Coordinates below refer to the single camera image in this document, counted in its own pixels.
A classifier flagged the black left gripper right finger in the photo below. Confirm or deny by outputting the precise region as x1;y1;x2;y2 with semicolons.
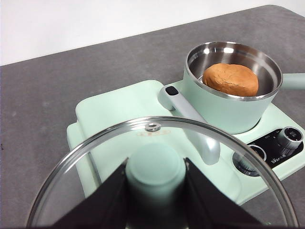
184;157;270;229

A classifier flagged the mint green steamer pot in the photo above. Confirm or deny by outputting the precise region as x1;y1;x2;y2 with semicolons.
183;42;305;134

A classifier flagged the silver control dial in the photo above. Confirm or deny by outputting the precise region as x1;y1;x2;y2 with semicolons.
276;127;304;150
232;144;267;177

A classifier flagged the mint green breakfast machine base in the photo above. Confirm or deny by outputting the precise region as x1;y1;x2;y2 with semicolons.
66;80;305;206

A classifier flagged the glass lid with green knob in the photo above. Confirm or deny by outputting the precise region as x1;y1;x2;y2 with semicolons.
25;115;300;229

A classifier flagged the mint green griddle cover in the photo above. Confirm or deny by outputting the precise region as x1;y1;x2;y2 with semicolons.
75;80;240;203

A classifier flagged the brown potato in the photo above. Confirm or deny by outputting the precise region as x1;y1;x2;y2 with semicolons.
202;63;260;97

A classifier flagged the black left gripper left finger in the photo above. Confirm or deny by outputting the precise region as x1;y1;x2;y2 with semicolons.
51;157;131;229

